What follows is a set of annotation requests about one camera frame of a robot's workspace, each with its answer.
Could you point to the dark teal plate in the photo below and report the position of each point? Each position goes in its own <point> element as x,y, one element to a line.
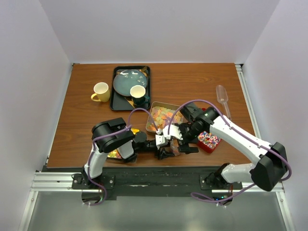
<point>126,79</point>

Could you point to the dark green cup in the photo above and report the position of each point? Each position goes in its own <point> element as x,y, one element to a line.
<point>138,95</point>

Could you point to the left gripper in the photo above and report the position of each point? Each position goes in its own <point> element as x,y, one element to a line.
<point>163,153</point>

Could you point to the gold tin of star candies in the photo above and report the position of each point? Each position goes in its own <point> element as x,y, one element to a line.
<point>114,155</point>

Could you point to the yellow mug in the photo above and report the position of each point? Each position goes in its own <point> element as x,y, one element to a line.
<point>101,92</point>

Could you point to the clear plastic scoop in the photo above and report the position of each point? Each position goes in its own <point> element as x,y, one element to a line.
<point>222,98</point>

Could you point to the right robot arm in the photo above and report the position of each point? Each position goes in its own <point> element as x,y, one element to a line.
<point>267,161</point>

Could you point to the silver tin of gummies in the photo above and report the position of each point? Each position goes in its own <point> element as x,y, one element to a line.
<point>162,113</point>

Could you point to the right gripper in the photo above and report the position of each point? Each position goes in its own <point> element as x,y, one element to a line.
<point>184,147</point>

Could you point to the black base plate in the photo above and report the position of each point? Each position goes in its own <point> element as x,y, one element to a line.
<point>145,181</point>

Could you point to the glass goblet jar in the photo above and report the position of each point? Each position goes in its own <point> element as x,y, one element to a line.
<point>174,147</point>

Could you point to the black tray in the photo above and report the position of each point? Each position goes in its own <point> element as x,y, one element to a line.
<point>123,103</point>

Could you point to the aluminium frame rail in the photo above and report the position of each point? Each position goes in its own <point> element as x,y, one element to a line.
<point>58,207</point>

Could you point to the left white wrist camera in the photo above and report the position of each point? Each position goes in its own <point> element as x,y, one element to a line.
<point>161,141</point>

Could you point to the red tin of lollipops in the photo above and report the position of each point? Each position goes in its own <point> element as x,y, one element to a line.
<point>208,142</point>

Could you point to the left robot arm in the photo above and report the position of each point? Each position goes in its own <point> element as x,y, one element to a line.
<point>113,135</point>

